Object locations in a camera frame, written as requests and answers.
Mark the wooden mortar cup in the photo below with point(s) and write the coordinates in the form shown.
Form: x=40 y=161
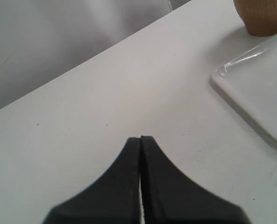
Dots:
x=258 y=16

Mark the white background curtain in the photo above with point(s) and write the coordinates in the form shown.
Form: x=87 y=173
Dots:
x=42 y=39

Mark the white rectangular tray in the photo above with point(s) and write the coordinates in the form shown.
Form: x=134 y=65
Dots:
x=250 y=80

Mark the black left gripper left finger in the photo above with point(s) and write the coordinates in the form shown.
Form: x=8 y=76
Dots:
x=112 y=199

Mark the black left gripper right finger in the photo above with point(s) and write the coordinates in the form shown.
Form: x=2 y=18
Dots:
x=170 y=197

